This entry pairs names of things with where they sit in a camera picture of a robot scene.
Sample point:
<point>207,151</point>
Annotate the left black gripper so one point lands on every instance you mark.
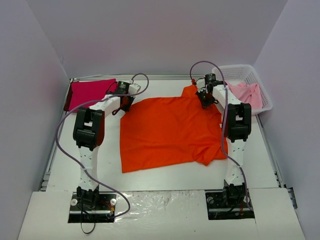
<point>127,104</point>

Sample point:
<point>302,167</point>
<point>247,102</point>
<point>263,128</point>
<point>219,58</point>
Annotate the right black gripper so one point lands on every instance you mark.
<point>205,100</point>

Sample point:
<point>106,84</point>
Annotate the orange t-shirt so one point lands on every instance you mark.
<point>164,131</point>

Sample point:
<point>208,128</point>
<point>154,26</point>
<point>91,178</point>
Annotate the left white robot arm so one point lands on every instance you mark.
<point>89,133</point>

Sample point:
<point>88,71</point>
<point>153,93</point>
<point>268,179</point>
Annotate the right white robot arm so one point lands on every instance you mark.
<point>236,128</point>

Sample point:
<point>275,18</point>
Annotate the pink t-shirt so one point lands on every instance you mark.
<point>247,93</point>

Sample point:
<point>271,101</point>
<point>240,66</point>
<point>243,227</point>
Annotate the white plastic basket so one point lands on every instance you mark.
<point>235,74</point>

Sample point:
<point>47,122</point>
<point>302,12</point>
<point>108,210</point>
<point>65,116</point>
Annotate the folded magenta t-shirt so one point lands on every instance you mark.
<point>84,91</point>

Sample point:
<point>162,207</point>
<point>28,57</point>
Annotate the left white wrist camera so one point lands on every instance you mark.
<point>133,89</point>

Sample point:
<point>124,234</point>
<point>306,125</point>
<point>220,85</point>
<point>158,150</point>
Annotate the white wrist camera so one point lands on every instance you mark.
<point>133,89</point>
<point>203,86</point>

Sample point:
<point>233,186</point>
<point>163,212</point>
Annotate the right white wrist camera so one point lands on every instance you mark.
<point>203,86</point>

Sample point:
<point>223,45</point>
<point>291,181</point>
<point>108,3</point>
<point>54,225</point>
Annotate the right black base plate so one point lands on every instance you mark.
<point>220,208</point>

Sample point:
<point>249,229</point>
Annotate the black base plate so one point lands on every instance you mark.
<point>220,208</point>
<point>103,212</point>

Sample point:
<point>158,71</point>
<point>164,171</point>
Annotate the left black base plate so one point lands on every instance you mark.
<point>103,212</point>

